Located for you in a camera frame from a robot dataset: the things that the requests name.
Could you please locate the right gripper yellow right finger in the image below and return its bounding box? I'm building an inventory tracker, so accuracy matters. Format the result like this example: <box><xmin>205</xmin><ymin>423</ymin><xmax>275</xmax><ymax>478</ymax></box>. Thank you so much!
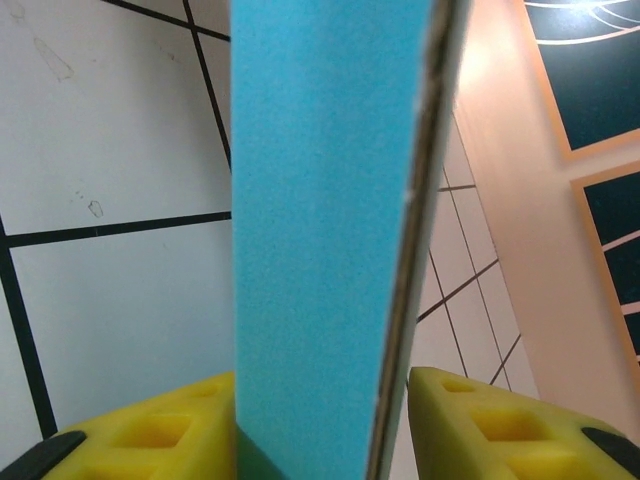
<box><xmin>409</xmin><ymin>366</ymin><xmax>640</xmax><ymax>480</ymax></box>

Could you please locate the white and teal paper box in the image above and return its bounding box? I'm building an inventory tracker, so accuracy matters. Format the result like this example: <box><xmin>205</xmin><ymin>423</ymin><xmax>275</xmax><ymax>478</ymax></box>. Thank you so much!
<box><xmin>227</xmin><ymin>0</ymin><xmax>464</xmax><ymax>480</ymax></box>

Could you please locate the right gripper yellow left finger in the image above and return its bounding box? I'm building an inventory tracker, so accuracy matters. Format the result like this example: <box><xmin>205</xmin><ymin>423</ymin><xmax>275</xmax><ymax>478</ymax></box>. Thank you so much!
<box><xmin>7</xmin><ymin>372</ymin><xmax>236</xmax><ymax>480</ymax></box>

